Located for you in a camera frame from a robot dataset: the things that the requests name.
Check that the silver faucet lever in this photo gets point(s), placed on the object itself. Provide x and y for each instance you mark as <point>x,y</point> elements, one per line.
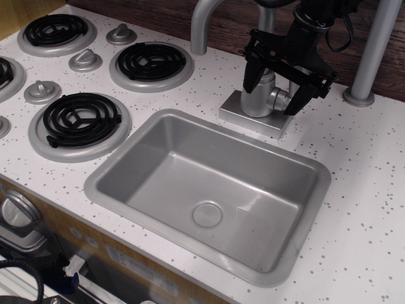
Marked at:
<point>279,99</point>

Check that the grey stove knob top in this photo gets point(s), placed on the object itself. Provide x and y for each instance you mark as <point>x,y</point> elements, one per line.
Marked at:
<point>121,35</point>

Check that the grey stove knob edge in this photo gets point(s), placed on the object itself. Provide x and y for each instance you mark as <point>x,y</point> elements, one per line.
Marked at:
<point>5,126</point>

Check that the silver toy faucet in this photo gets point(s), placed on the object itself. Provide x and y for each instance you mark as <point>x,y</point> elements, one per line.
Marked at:
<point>260,105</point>

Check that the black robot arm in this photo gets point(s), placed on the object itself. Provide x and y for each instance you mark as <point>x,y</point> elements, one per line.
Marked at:
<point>325,10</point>

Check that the grey stove knob lower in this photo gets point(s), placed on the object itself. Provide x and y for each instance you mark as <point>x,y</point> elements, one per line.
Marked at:
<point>42,92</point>

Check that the back right stove burner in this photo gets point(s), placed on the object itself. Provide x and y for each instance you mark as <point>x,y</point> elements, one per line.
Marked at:
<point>151,67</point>

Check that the grey toy sink basin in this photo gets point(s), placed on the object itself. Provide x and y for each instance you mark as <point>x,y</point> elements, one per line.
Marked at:
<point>239,203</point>

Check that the grey support pole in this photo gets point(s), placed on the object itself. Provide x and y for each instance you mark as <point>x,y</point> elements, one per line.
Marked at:
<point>360,93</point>

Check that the left edge stove burner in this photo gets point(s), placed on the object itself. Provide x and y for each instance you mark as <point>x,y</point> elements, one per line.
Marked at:
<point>13,78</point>

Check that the front right stove burner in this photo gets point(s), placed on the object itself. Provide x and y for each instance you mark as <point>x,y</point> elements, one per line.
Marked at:
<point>79,127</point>

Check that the back left stove burner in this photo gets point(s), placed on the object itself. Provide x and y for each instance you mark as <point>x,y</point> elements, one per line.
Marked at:
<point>56,35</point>

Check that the silver oven dial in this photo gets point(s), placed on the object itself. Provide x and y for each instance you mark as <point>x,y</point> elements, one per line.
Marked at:
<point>18,214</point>

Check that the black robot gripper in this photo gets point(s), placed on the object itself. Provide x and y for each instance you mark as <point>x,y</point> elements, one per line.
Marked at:
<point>294,56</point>

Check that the grey stove knob middle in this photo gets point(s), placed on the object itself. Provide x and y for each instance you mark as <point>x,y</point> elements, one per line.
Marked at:
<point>85,61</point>

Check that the grey stove knob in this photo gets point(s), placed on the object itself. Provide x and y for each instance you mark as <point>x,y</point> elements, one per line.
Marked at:
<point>121,35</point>
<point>85,61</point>
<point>42,92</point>

